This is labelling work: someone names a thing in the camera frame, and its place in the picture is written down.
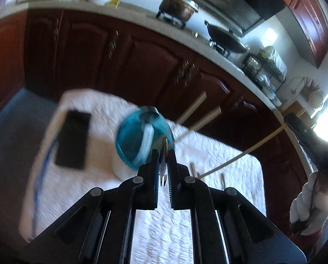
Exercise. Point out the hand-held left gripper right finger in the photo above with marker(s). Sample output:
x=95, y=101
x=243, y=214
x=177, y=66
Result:
x=172, y=176

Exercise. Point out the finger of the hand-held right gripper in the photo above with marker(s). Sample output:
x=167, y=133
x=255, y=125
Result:
x=297, y=128

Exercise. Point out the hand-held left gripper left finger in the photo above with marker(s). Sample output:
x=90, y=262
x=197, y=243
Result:
x=153, y=176

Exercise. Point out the dark wooden chopstick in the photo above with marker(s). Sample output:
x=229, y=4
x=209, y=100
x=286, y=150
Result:
x=193, y=169
x=223, y=181

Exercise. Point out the metal fork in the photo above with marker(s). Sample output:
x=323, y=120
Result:
x=165, y=145

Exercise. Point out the white ceramic spoon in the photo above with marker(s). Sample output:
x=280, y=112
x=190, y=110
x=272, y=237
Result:
x=146, y=143

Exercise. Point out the floral cup with teal lid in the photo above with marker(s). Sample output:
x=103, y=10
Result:
x=131, y=140

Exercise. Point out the light wooden chopstick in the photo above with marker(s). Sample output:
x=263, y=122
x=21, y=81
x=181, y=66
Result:
x=243, y=154
x=208, y=118
x=194, y=106

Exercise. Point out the person's right hand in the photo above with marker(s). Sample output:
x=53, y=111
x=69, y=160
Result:
x=307, y=209

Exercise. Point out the wooden cutting board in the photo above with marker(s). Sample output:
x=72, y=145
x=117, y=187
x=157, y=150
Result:
x=296, y=110

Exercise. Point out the round pale gourd ladle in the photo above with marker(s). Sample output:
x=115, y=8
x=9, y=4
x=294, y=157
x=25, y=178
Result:
x=316, y=99

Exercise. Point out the white cloth on dish rack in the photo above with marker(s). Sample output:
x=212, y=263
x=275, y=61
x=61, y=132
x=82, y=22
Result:
x=275, y=57

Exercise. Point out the black smartphone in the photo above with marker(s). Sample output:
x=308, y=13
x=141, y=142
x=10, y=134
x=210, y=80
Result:
x=73, y=140

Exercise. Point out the white quilted tablecloth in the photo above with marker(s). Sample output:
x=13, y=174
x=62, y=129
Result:
x=98, y=107

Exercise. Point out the black wok with lid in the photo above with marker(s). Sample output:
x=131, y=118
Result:
x=225, y=40

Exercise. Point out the dark wooden lower cabinets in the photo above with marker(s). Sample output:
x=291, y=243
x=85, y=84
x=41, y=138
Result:
x=142, y=60

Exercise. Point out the steel range hood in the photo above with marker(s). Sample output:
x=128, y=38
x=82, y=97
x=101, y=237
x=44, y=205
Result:
x=230, y=0

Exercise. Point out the grey stone countertop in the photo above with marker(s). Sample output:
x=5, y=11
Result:
x=142, y=23

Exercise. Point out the gas stove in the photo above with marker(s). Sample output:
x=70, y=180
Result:
x=169, y=19

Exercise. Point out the metal cooking pot with lid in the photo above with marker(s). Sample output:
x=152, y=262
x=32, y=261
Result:
x=179, y=5

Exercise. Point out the wall chopstick holder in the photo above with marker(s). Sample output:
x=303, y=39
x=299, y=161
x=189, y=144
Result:
x=310, y=89

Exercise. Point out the red-brown wall cabinet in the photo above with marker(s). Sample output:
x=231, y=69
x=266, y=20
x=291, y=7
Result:
x=307, y=13

